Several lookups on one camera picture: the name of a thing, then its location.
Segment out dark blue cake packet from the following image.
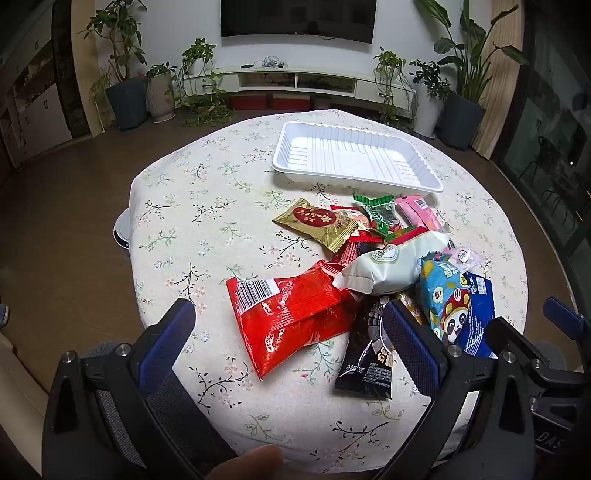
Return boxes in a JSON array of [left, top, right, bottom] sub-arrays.
[[455, 272, 498, 358]]

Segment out trailing pothos plant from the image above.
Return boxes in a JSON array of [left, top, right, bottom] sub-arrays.
[[174, 39, 237, 128], [373, 46, 419, 128]]

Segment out gold snack packet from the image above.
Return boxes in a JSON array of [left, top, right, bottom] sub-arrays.
[[272, 198, 360, 254]]

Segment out white television cabinet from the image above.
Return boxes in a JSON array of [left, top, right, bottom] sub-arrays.
[[178, 65, 416, 117]]

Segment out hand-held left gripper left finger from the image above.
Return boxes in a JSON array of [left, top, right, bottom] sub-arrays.
[[41, 298, 238, 480]]

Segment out cables on cabinet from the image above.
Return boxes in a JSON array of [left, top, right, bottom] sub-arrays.
[[240, 56, 288, 71]]

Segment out tall plant in dark pot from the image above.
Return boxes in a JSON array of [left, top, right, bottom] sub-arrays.
[[78, 0, 149, 131]]

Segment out large red snack packet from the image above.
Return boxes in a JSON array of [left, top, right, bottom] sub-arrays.
[[225, 261, 362, 381]]

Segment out bushy plant in white pot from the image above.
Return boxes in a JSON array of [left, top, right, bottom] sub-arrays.
[[409, 59, 452, 139]]

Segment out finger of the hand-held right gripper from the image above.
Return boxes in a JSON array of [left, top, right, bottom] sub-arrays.
[[543, 296, 591, 335], [486, 318, 555, 376]]

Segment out glass sliding door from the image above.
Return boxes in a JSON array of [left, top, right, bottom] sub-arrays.
[[492, 0, 591, 296]]

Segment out white wall cabinet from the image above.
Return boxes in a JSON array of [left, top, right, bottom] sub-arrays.
[[0, 0, 75, 172]]

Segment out black snack packet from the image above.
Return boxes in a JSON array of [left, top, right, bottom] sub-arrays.
[[335, 295, 399, 400]]

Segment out person's left hand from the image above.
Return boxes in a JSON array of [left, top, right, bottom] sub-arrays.
[[216, 444, 285, 480]]

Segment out orange snack packet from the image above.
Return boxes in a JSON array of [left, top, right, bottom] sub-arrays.
[[399, 295, 428, 326]]

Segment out black television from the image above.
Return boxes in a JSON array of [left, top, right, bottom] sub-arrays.
[[220, 0, 377, 44]]

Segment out white round object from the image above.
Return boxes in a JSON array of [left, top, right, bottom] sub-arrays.
[[113, 209, 136, 253]]

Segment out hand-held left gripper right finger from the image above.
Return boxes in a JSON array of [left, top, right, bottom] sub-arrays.
[[369, 299, 542, 480]]

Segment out pink snack packet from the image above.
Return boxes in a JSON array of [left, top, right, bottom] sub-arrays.
[[394, 195, 444, 232]]

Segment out tan curtain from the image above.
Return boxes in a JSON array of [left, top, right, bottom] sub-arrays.
[[471, 0, 539, 161]]

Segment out long shiny red packet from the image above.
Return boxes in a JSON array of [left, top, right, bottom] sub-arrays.
[[346, 224, 430, 246]]

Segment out white snack packet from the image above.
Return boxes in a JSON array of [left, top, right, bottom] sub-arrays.
[[332, 231, 452, 296]]

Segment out dark red pie packet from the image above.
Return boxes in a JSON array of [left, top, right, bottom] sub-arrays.
[[335, 240, 370, 267]]

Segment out small pink white packet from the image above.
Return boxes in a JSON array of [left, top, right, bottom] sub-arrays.
[[445, 247, 486, 274]]

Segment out green seaweed packet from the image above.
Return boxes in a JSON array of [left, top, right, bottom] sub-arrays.
[[353, 194, 403, 238]]

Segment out small plant in ribbed pot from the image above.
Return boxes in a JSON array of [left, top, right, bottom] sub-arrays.
[[144, 64, 179, 123]]

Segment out large-leaf plant in grey pot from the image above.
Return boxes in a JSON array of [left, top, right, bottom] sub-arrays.
[[413, 0, 530, 151]]

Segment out light blue panda packet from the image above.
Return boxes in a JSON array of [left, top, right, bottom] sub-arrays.
[[418, 253, 472, 344]]

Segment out white plastic tray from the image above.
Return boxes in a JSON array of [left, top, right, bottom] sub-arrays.
[[271, 121, 444, 193]]

